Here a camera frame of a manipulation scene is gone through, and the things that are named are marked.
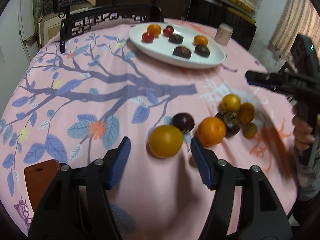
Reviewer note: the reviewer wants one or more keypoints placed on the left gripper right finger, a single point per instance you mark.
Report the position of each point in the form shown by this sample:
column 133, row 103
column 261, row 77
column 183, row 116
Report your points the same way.
column 261, row 213

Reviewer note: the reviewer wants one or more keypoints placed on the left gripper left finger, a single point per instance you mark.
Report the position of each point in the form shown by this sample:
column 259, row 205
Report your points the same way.
column 75, row 204

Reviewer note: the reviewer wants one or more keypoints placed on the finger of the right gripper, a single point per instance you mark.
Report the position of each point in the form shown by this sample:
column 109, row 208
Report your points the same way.
column 257, row 77
column 261, row 83

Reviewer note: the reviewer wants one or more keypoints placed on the yellow round tomato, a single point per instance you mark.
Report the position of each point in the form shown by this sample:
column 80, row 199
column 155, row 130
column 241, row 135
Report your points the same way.
column 230, row 102

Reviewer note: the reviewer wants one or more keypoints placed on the tan longan front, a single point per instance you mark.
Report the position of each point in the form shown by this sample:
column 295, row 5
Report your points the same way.
column 249, row 130

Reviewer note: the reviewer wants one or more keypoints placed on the large dark water chestnut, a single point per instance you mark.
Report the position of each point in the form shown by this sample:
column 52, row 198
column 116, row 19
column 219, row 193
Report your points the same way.
column 231, row 122

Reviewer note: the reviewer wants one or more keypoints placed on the large orange mandarin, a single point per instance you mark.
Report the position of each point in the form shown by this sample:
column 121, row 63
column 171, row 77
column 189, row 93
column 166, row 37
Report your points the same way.
column 211, row 131

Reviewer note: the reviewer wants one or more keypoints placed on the dark purple plum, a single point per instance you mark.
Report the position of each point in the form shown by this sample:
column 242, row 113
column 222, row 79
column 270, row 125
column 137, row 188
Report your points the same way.
column 183, row 121

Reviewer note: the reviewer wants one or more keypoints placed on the small orange mandarin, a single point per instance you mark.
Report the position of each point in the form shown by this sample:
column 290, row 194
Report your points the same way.
column 154, row 29

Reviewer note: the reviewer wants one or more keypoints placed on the small red cherry tomato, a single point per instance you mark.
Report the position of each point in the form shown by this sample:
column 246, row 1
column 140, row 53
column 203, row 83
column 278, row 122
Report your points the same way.
column 148, row 37

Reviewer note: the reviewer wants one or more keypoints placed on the oval orange kumquat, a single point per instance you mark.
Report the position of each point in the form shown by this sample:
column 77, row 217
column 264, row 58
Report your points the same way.
column 246, row 113

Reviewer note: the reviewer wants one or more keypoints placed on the person's right hand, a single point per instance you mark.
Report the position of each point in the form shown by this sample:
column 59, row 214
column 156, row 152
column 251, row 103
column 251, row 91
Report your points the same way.
column 302, row 132

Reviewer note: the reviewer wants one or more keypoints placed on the dark wooden side chair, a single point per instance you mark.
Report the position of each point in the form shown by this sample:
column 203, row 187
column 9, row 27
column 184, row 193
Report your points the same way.
column 286, row 69

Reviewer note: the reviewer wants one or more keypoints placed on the brown leather phone case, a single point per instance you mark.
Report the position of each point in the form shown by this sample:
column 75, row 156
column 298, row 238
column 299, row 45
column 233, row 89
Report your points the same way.
column 37, row 178

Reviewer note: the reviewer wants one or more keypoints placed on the white oval plate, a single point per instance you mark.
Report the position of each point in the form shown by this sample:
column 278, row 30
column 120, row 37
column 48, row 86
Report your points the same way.
column 161, row 49

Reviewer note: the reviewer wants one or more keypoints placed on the pink deer print tablecloth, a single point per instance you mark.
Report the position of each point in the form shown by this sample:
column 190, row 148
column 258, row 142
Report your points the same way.
column 74, row 106

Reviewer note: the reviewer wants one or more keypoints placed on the black carved wooden chair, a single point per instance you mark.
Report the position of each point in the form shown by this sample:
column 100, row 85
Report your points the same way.
column 82, row 22

